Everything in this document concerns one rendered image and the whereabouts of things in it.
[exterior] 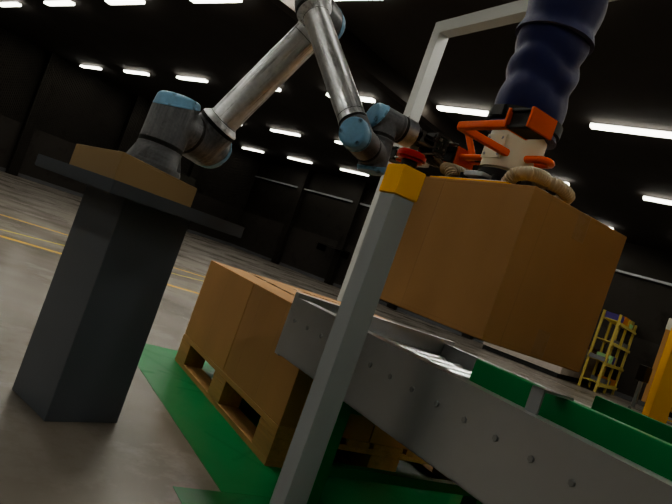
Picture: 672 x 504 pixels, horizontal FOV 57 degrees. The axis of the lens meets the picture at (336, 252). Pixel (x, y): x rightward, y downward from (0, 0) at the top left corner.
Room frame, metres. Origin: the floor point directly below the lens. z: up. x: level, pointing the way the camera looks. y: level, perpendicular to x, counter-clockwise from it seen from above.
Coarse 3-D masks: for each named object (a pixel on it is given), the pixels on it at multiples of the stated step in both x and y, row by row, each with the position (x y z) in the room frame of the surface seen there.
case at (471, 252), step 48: (432, 192) 1.83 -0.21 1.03; (480, 192) 1.66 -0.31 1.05; (528, 192) 1.52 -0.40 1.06; (432, 240) 1.76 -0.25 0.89; (480, 240) 1.61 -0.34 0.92; (528, 240) 1.52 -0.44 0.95; (576, 240) 1.61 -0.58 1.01; (624, 240) 1.71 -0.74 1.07; (384, 288) 1.88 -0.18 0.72; (432, 288) 1.70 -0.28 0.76; (480, 288) 1.56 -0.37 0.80; (528, 288) 1.55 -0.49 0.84; (576, 288) 1.64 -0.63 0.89; (480, 336) 1.51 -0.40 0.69; (528, 336) 1.58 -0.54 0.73; (576, 336) 1.68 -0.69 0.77
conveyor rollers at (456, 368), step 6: (408, 348) 2.18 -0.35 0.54; (414, 348) 2.21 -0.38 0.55; (420, 354) 2.10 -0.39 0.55; (426, 354) 2.22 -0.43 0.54; (432, 354) 2.25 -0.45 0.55; (432, 360) 2.02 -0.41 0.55; (438, 360) 2.14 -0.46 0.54; (444, 360) 2.16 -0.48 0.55; (444, 366) 2.03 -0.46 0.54; (450, 366) 2.05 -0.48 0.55; (456, 366) 2.08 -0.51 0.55; (456, 372) 1.94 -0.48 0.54; (462, 372) 1.97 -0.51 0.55; (468, 372) 2.09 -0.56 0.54; (468, 378) 1.86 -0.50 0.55
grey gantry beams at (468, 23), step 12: (612, 0) 4.24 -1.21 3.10; (480, 12) 5.28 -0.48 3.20; (492, 12) 5.14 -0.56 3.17; (504, 12) 5.00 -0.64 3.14; (516, 12) 4.88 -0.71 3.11; (444, 24) 5.69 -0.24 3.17; (456, 24) 5.52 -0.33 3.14; (468, 24) 5.37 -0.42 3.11; (480, 24) 5.28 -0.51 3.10; (492, 24) 5.20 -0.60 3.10; (504, 24) 5.13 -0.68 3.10
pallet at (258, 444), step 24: (192, 360) 3.08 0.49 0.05; (216, 384) 2.67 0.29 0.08; (216, 408) 2.60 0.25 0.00; (240, 432) 2.36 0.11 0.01; (264, 432) 2.22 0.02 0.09; (288, 432) 2.17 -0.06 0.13; (264, 456) 2.17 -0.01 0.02; (360, 456) 2.41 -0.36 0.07; (384, 456) 2.40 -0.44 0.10; (408, 456) 2.46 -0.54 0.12
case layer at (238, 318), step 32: (224, 288) 2.92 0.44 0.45; (256, 288) 2.63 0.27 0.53; (288, 288) 3.11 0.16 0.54; (192, 320) 3.15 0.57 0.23; (224, 320) 2.81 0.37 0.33; (256, 320) 2.54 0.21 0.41; (224, 352) 2.71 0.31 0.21; (256, 352) 2.46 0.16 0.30; (256, 384) 2.38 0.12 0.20; (288, 384) 2.18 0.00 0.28; (288, 416) 2.16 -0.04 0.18; (352, 416) 2.30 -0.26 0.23
